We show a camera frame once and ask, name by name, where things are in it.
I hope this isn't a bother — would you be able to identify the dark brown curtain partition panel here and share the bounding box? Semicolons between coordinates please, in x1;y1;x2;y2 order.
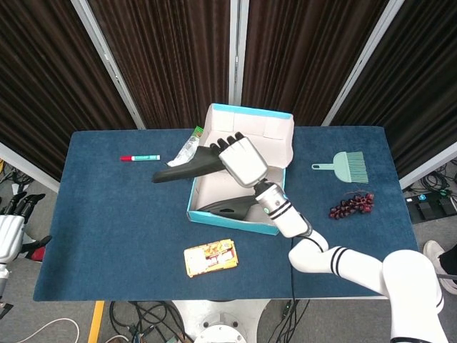
0;0;146;194
323;0;457;189
233;0;390;126
87;0;239;130

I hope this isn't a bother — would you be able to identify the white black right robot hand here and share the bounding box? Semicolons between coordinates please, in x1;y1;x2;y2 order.
209;131;268;189

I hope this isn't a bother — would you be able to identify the green marker with red cap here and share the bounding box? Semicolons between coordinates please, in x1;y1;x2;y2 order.
119;154;161;162

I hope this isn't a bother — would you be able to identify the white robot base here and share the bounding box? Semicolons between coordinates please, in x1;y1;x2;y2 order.
171;299;276;343

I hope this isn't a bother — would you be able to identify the yellow snack package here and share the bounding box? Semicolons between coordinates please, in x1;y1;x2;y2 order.
183;239;240;279

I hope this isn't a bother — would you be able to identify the white sneaker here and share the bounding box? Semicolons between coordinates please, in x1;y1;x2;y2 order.
423;239;448;285

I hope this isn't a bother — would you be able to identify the black floor cable bundle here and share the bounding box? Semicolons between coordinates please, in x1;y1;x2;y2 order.
0;160;35;196
109;301;196;343
403;167;457;201
266;299;311;343

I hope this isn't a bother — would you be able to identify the light blue shoe box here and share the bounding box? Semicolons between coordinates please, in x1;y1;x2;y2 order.
186;103;295;236

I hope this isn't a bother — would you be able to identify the purple grape bunch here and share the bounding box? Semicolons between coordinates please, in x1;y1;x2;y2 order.
328;192;376;219

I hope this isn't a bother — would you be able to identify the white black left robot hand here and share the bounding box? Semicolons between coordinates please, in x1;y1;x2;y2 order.
0;192;53;264

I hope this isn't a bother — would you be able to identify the white floor cable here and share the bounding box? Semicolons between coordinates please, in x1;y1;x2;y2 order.
19;317;81;343

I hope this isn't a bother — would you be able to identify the black slide sandal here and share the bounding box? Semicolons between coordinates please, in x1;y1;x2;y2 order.
198;194;258;222
152;145;229;184

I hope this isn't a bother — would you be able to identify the black trouser leg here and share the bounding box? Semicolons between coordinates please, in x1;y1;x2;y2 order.
438;246;457;278

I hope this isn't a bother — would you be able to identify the white green snack packet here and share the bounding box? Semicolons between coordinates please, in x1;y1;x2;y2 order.
166;125;204;168

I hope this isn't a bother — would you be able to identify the mint green hand brush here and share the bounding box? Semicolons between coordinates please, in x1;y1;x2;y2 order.
311;151;369;184

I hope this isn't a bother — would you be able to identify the blue table cloth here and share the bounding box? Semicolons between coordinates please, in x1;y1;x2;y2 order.
32;124;426;303

